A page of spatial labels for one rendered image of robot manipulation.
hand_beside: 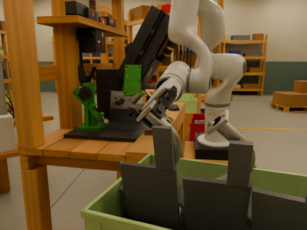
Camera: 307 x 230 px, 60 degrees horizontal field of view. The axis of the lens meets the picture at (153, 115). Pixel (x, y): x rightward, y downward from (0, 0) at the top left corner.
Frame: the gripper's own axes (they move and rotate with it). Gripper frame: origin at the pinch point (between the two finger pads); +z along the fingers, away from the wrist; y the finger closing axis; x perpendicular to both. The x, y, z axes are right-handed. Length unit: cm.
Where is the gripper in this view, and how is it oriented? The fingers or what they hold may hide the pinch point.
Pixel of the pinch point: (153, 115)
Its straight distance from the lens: 64.8
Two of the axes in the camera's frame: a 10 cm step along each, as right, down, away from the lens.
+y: 6.2, -5.8, -5.3
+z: -2.8, 4.7, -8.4
